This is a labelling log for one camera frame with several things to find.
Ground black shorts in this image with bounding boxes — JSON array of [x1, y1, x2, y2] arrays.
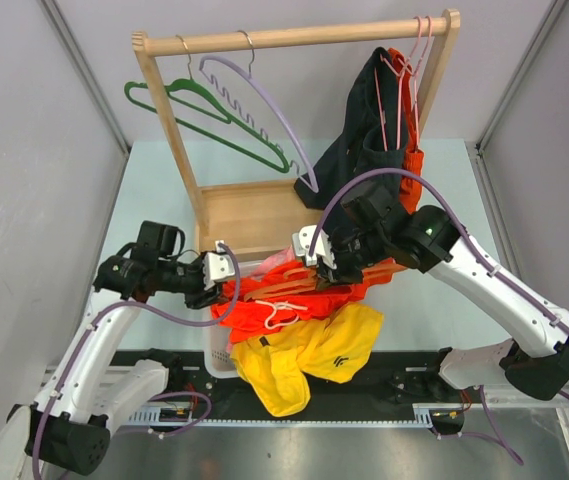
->
[[294, 47, 409, 210]]

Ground white plastic basket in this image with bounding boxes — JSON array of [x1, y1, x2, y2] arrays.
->
[[202, 260, 261, 379]]

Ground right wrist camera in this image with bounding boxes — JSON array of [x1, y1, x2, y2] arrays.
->
[[292, 225, 337, 270]]

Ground pink patterned cloth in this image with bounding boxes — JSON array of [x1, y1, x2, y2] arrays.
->
[[251, 247, 295, 277]]

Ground bright orange shorts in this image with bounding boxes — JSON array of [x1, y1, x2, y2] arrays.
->
[[211, 275, 370, 344]]

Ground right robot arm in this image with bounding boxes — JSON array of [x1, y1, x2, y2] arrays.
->
[[302, 181, 569, 401]]

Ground dark orange hanging shorts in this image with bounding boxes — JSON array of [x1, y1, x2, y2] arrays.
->
[[388, 48, 425, 211]]

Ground pink hanger with orange shorts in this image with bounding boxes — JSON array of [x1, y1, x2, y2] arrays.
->
[[393, 16, 434, 153]]

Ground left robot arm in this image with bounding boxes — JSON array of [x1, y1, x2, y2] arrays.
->
[[24, 221, 240, 479]]

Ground green hanger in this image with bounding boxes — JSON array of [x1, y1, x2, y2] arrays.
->
[[124, 41, 292, 173]]

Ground orange plastic hanger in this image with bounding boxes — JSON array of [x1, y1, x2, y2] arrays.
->
[[241, 260, 406, 301]]

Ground wooden clothes rack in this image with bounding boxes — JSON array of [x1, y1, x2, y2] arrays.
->
[[132, 9, 461, 260]]

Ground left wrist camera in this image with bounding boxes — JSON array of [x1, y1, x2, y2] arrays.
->
[[203, 240, 239, 290]]

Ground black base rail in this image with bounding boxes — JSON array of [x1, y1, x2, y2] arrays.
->
[[63, 349, 520, 436]]

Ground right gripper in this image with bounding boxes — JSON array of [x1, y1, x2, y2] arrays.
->
[[315, 226, 390, 286]]

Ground pink hanger with black shorts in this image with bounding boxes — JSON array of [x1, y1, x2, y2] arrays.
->
[[374, 16, 433, 151]]

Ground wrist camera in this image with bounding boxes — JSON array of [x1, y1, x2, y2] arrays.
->
[[292, 225, 337, 270], [203, 240, 239, 290]]

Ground yellow shorts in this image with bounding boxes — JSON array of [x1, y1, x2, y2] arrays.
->
[[230, 303, 384, 417]]

